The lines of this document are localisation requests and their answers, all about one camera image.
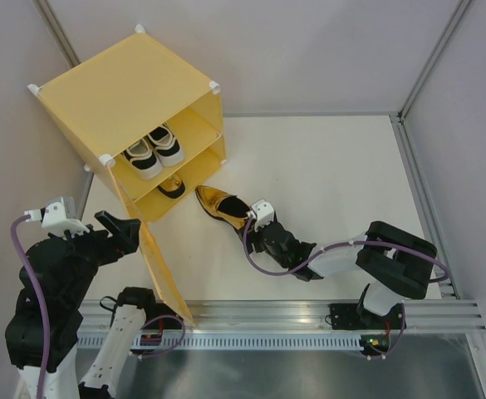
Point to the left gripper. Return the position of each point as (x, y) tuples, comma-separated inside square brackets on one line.
[(125, 238)]

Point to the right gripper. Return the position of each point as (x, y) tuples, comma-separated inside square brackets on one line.
[(254, 236)]

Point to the gold shoe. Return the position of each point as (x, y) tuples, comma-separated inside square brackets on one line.
[(173, 187), (224, 207)]

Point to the black white sneaker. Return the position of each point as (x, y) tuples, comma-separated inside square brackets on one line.
[(142, 159), (166, 145)]

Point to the yellow cabinet door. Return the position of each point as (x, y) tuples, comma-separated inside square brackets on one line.
[(161, 275)]

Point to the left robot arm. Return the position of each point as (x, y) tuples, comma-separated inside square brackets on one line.
[(42, 337)]

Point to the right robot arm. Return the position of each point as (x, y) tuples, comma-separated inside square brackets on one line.
[(400, 264)]

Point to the yellow shoe cabinet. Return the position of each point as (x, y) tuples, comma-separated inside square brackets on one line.
[(115, 99)]

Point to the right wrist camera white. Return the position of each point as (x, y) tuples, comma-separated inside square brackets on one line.
[(262, 213)]

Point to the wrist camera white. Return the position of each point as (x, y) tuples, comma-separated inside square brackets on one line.
[(58, 218), (262, 213)]

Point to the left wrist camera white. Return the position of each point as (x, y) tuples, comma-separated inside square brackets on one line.
[(58, 218)]

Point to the aluminium frame rail front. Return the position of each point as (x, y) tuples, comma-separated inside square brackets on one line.
[(308, 316)]

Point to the aluminium frame rail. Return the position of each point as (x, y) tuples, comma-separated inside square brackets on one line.
[(308, 316), (418, 186)]

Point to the white slotted cable duct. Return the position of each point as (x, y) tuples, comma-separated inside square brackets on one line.
[(255, 342)]

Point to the aluminium frame rail right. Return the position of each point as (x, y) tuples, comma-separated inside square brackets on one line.
[(418, 186)]

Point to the aluminium frame post left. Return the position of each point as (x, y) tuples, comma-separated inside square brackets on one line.
[(57, 31)]

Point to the aluminium frame post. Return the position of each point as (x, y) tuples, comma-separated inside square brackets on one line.
[(446, 36), (57, 31)]

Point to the aluminium frame post right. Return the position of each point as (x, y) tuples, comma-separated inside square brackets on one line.
[(446, 36)]

